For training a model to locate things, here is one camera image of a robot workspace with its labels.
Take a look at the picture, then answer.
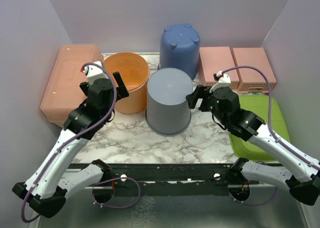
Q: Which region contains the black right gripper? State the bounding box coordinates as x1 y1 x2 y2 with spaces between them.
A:
186 84 227 125

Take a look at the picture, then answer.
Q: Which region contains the orange plastic bucket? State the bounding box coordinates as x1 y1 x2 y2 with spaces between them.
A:
103 52 150 114

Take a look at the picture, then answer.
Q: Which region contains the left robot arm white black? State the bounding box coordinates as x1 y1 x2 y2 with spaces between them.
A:
12 71 129 218

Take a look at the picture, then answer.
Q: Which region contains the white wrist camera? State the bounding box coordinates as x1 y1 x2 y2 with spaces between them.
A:
209 71 231 93
80 65 106 85

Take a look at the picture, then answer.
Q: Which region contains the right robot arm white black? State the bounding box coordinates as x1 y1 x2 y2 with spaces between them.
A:
186 85 320 206

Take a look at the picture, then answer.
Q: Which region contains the translucent pink storage box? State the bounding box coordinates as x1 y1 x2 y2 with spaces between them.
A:
40 43 104 127

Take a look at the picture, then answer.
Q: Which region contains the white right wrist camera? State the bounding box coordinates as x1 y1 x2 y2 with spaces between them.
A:
209 71 231 93

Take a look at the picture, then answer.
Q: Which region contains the green plastic tray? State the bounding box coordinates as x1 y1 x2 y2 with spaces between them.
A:
229 95 290 162

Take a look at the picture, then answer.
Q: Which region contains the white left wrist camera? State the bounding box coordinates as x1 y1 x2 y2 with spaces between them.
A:
80 65 106 85

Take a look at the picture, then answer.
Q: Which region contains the black metal base rail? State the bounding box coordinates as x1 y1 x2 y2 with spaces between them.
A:
64 163 276 198

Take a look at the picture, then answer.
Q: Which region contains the light blue plastic bucket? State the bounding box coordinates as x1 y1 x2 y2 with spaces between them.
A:
145 68 193 136

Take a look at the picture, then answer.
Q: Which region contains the pink perforated basket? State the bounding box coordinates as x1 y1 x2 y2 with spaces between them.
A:
197 46 235 86
232 47 277 93

